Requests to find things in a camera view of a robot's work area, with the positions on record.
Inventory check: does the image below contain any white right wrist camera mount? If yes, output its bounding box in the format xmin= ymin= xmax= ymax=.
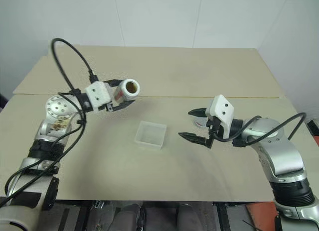
xmin=208 ymin=94 xmax=235 ymax=139

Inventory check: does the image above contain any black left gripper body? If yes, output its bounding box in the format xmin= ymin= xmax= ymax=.
xmin=97 ymin=81 xmax=118 ymax=113

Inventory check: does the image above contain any dark rounded shape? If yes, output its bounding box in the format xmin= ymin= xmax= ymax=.
xmin=176 ymin=203 xmax=198 ymax=231
xmin=119 ymin=203 xmax=148 ymax=231

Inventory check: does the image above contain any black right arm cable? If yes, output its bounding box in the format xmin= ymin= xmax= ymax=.
xmin=211 ymin=112 xmax=307 ymax=143

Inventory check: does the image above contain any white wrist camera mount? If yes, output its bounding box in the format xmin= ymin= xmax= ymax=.
xmin=208 ymin=94 xmax=235 ymax=139
xmin=85 ymin=82 xmax=113 ymax=111

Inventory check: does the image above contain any white cylindrical bottle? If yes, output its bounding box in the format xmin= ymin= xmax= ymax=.
xmin=113 ymin=78 xmax=141 ymax=104

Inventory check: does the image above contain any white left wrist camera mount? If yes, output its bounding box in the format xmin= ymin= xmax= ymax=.
xmin=85 ymin=82 xmax=113 ymax=111

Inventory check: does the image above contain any red and black object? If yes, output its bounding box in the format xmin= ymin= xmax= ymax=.
xmin=307 ymin=118 xmax=319 ymax=147

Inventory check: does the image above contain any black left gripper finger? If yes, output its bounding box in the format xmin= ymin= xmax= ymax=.
xmin=111 ymin=100 xmax=137 ymax=112
xmin=103 ymin=79 xmax=123 ymax=89

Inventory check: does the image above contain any clear plastic square container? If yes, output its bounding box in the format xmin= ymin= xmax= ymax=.
xmin=134 ymin=120 xmax=167 ymax=150

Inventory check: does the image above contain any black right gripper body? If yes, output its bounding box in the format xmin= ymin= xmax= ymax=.
xmin=204 ymin=114 xmax=221 ymax=149

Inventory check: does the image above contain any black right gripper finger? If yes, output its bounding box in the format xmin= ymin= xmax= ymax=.
xmin=178 ymin=132 xmax=209 ymax=146
xmin=188 ymin=107 xmax=208 ymax=118

